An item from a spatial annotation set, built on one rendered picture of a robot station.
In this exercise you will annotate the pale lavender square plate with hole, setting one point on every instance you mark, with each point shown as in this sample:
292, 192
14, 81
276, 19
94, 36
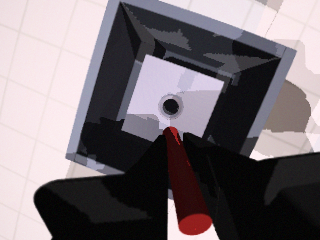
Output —
159, 80

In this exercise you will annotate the red peg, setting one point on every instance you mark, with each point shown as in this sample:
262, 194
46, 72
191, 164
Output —
192, 213

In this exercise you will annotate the dark grey open box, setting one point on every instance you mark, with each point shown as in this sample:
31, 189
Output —
252, 67

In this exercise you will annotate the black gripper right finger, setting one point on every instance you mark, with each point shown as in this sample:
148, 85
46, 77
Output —
240, 191

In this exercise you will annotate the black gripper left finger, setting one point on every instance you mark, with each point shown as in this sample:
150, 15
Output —
139, 195

